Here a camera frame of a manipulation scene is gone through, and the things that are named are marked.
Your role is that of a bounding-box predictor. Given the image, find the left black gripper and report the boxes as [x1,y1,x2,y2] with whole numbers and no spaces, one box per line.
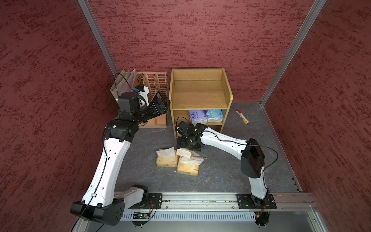
[133,98,170,124]

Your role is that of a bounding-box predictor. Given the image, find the yellow-green tissue pack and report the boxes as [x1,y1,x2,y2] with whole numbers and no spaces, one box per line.
[176,148,192,159]

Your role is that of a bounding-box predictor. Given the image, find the yellow tissue box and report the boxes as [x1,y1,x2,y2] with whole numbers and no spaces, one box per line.
[156,147,178,168]
[177,156,206,176]

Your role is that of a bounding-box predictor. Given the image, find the purple tissue pack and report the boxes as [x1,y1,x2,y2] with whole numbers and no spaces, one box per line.
[188,110,208,125]

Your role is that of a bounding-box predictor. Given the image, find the blue tissue pack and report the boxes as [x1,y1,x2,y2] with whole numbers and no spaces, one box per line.
[205,109,223,122]

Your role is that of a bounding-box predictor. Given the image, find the wooden three-tier shelf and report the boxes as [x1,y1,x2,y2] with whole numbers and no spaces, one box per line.
[169,68,233,138]

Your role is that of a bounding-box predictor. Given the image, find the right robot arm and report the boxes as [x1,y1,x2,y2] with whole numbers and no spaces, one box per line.
[175,121,268,201]

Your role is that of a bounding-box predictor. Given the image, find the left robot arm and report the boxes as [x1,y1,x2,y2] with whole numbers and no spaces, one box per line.
[70,87,170,226]

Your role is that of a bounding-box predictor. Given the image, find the beige plastic file organizer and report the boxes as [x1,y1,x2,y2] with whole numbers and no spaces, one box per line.
[133,72,169,129]

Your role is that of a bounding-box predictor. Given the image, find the pink folder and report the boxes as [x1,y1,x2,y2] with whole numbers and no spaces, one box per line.
[125,69,138,92]

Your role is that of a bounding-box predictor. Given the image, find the grey cardboard folder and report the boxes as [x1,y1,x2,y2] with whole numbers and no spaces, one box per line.
[110,70,127,102]

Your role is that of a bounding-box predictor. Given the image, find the red white marker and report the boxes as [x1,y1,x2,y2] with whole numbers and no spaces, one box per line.
[236,110,250,124]

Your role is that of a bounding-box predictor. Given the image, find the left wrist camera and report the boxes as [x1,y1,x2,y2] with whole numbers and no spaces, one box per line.
[134,85,149,107]

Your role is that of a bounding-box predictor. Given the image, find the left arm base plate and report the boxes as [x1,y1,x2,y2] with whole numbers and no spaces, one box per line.
[130,193,163,210]

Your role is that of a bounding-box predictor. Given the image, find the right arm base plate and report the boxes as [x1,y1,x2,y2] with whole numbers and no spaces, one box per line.
[236,193,277,210]

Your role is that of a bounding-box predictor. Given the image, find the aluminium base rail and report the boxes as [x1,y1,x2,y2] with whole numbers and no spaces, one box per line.
[83,191,318,212]

